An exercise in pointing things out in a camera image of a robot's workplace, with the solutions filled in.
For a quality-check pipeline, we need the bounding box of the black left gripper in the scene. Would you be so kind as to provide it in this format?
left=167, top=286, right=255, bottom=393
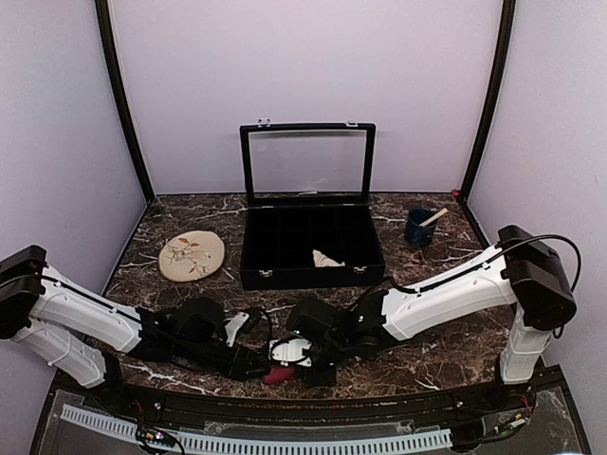
left=176, top=336, right=270, bottom=381

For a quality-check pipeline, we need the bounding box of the beige brown block sock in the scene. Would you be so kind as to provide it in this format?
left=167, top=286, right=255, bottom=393
left=312, top=249, right=345, bottom=268

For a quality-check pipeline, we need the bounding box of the maroon purple orange sock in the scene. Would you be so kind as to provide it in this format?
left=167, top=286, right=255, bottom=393
left=263, top=366, right=296, bottom=385

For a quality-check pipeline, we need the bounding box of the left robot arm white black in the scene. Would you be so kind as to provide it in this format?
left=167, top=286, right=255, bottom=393
left=1, top=246, right=269, bottom=413

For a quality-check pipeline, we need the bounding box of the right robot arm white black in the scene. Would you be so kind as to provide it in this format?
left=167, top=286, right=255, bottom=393
left=268, top=225, right=579, bottom=411

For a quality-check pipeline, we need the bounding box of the beige round embroidered coaster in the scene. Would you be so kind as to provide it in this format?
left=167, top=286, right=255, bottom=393
left=158, top=230, right=225, bottom=282

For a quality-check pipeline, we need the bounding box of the dark blue mug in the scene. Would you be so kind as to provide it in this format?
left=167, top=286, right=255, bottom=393
left=405, top=208, right=437, bottom=248

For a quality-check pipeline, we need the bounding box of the wooden stick in mug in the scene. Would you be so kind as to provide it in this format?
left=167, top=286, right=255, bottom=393
left=419, top=209, right=449, bottom=228

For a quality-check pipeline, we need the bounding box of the black display case with lid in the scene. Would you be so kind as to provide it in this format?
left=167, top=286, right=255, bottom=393
left=239, top=121, right=385, bottom=290

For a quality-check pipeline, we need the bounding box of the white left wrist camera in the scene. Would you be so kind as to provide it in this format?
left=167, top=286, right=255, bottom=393
left=224, top=308, right=262, bottom=347

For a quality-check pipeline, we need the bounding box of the white slotted cable duct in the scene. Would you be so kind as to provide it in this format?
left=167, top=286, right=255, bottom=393
left=60, top=405, right=452, bottom=454

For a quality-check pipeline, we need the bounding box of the left black frame post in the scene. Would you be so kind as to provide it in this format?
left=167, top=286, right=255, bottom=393
left=94, top=0, right=156, bottom=204

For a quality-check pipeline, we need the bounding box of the black frame post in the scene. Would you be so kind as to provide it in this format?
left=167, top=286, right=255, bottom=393
left=94, top=0, right=156, bottom=204
left=459, top=0, right=517, bottom=206

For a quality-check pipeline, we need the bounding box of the right black frame post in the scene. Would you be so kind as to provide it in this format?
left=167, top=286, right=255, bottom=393
left=459, top=0, right=517, bottom=206

